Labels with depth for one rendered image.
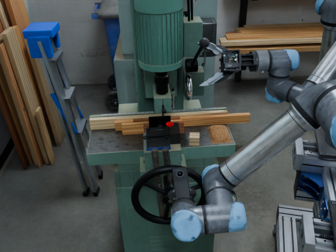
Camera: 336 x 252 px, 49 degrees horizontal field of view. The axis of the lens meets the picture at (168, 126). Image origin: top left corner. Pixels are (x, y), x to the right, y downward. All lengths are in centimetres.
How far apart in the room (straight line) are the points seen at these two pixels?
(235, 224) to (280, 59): 62
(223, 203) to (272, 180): 178
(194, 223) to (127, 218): 81
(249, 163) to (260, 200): 158
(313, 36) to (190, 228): 292
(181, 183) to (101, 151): 47
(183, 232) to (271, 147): 31
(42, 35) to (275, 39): 215
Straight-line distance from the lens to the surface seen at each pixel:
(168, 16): 131
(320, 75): 134
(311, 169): 177
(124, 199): 163
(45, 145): 288
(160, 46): 134
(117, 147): 149
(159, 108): 149
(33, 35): 213
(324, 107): 90
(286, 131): 98
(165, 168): 128
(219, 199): 99
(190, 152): 148
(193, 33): 161
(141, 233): 179
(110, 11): 315
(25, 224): 258
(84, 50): 395
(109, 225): 241
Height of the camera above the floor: 177
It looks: 33 degrees down
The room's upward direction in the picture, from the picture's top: 2 degrees counter-clockwise
